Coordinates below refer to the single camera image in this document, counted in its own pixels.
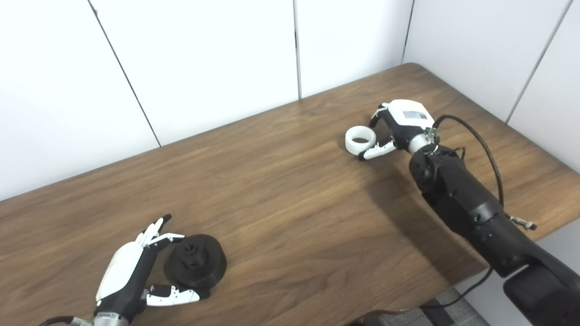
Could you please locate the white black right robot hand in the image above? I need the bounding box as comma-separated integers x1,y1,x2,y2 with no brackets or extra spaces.
358,99,435,161

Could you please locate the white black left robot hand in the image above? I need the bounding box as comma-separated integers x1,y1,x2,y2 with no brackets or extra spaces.
94,214,211,323

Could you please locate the white toothed ring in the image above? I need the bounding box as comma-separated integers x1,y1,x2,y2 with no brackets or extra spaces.
345,125,377,154

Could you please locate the round black part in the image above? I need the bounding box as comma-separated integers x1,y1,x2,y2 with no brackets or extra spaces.
164,234,227,290

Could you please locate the black table foot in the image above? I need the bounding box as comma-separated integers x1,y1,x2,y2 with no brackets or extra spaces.
419,298,451,326

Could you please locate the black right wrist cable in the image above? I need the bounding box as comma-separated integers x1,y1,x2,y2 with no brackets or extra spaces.
433,114,505,208

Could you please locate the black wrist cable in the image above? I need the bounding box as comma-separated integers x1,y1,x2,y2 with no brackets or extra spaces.
433,114,505,208
39,316,93,326

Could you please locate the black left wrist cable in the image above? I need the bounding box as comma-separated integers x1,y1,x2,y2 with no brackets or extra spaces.
39,316,93,326

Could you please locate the black floor cable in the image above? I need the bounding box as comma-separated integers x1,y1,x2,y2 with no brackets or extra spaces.
421,266,495,309

